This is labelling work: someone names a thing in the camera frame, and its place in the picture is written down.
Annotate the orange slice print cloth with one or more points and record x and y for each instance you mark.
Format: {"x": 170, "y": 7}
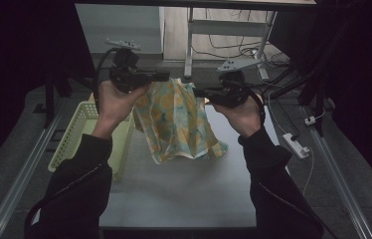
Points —
{"x": 174, "y": 122}

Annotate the dark curtain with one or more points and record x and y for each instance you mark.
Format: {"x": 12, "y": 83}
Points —
{"x": 366, "y": 83}
{"x": 15, "y": 66}

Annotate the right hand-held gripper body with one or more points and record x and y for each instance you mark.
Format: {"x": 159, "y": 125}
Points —
{"x": 232, "y": 93}

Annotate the person's right hand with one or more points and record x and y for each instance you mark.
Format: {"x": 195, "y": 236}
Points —
{"x": 245, "y": 116}

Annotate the aluminium rail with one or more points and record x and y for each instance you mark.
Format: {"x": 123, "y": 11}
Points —
{"x": 339, "y": 186}
{"x": 21, "y": 179}

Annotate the black metal stand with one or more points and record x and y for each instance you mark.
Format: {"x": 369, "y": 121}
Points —
{"x": 49, "y": 99}
{"x": 320, "y": 99}

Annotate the white metal frame desk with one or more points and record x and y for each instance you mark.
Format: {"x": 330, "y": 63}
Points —
{"x": 227, "y": 27}

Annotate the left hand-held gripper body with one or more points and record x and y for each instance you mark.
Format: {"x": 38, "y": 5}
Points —
{"x": 126, "y": 76}

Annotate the pale yellow perforated plastic basket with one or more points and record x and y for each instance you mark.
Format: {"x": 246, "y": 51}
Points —
{"x": 74, "y": 129}

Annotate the white adapter plug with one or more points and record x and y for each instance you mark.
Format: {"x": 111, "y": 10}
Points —
{"x": 310, "y": 120}

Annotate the person's left hand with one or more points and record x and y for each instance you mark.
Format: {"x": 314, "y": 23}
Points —
{"x": 114, "y": 106}

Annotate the grey cabinet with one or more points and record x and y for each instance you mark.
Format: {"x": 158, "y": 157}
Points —
{"x": 117, "y": 28}

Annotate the white power strip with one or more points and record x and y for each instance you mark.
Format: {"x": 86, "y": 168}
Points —
{"x": 295, "y": 146}

